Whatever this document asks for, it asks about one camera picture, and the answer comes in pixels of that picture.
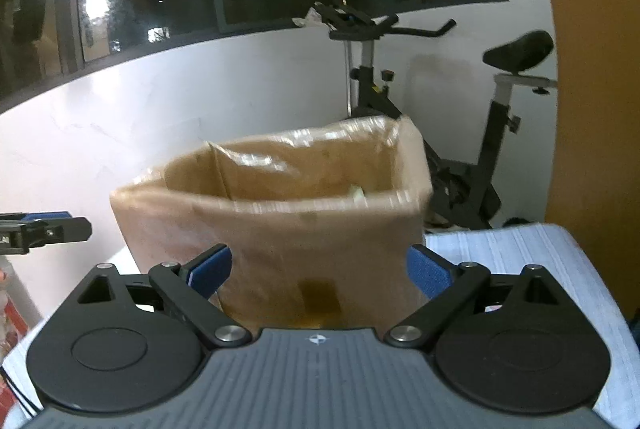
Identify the orange wooden door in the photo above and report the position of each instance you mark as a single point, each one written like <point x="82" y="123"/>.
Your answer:
<point x="592" y="109"/>

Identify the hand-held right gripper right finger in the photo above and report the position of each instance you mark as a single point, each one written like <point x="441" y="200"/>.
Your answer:
<point x="425" y="270"/>

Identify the black exercise bike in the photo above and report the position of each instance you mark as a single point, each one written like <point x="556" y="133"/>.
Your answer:
<point x="492" y="149"/>

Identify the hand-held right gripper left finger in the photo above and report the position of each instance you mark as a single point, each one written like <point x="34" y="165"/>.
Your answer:
<point x="212" y="270"/>

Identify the brown cardboard box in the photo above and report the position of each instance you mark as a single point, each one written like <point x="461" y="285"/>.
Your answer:
<point x="280" y="229"/>

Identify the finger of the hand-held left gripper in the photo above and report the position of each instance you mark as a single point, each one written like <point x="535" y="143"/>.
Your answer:
<point x="55" y="231"/>
<point x="47" y="215"/>

